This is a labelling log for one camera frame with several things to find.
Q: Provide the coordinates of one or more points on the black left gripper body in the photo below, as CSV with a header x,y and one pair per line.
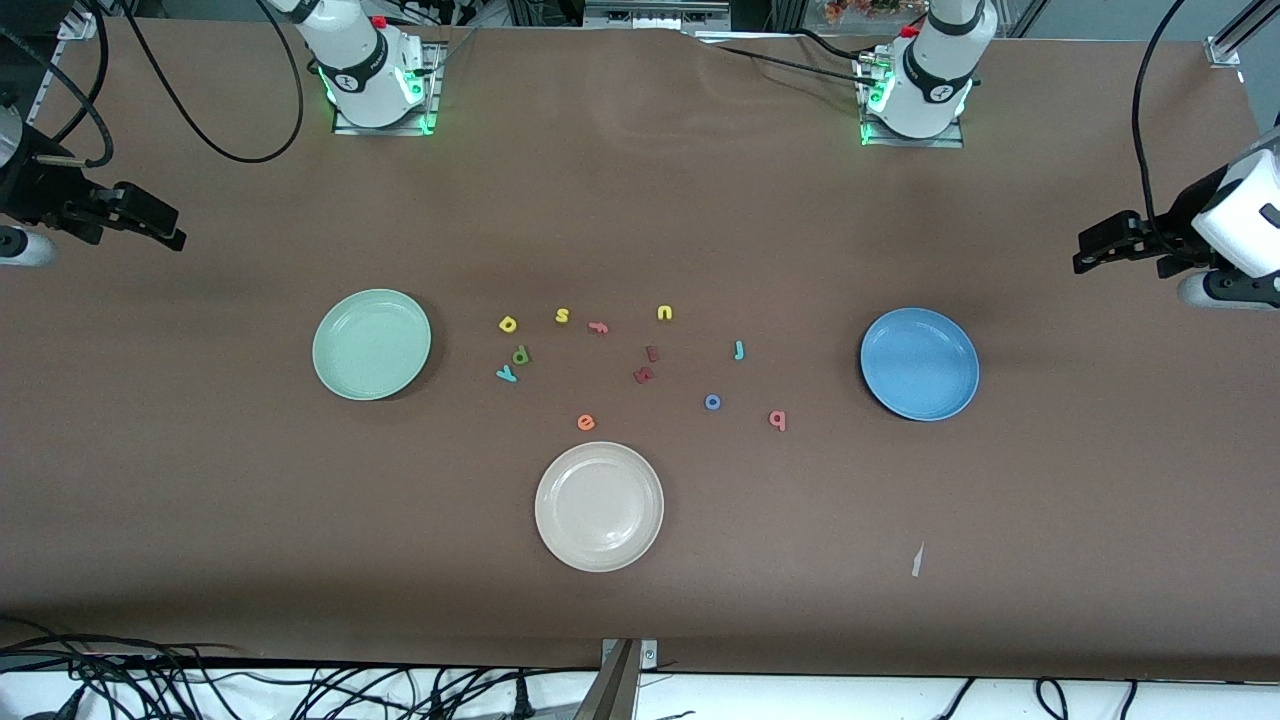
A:
x,y
1178,221

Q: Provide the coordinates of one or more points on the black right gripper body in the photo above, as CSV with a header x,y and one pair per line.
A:
x,y
32,192

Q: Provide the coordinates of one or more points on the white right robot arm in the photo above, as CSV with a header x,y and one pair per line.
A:
x,y
365,70

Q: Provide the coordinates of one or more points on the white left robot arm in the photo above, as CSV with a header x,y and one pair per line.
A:
x,y
935,80

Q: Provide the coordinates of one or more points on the blue plate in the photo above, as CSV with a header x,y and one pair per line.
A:
x,y
920,365

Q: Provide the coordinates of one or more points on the green plate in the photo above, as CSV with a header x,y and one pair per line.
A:
x,y
370,345

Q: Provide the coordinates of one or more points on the orange artificial flowers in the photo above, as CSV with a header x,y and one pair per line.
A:
x,y
850,10

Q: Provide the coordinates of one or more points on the small white paper scrap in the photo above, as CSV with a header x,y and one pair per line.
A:
x,y
917,560

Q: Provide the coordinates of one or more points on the grey equipment box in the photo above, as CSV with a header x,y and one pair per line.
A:
x,y
650,15

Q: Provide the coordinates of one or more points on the beige plate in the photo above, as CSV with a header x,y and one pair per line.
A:
x,y
600,505

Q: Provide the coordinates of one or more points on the aluminium side rail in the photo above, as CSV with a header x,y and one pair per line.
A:
x,y
78,25

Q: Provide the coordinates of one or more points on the aluminium frame profile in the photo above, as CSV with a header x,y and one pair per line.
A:
x,y
1225,45

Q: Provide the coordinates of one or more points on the metal table edge bracket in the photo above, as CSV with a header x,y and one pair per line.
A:
x,y
620,685

